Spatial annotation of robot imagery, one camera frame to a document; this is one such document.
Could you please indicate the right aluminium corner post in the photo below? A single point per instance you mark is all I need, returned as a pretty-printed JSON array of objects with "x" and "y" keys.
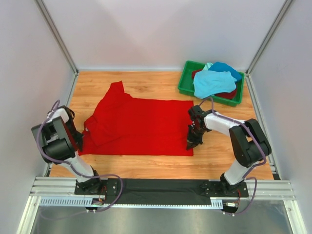
[{"x": 271, "y": 32}]

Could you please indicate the green plastic bin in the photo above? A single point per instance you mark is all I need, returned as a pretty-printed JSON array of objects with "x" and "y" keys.
[{"x": 186, "y": 86}]

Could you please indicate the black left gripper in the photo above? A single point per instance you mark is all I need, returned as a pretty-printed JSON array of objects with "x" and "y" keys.
[{"x": 78, "y": 141}]

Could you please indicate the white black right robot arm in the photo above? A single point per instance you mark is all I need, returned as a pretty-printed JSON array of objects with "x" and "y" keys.
[{"x": 249, "y": 143}]

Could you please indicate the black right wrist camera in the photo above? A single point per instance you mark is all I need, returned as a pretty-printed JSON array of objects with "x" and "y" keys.
[{"x": 196, "y": 112}]

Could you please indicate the dark red t shirt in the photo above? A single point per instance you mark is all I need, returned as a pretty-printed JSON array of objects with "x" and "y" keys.
[{"x": 211, "y": 83}]

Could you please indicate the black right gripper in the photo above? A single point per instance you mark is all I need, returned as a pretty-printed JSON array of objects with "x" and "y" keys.
[{"x": 191, "y": 142}]

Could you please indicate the light blue t shirt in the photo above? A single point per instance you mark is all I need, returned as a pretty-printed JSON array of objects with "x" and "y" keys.
[{"x": 216, "y": 79}]

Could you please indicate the grey slotted cable duct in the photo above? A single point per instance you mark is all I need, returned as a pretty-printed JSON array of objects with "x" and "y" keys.
[{"x": 92, "y": 202}]

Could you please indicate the left aluminium corner post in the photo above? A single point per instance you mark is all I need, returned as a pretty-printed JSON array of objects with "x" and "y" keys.
[{"x": 51, "y": 25}]

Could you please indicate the aluminium corner post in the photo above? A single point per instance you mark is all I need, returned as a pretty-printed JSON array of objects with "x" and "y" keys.
[
  {"x": 51, "y": 25},
  {"x": 271, "y": 32}
]

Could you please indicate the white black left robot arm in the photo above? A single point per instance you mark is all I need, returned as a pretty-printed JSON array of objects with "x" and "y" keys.
[{"x": 59, "y": 142}]

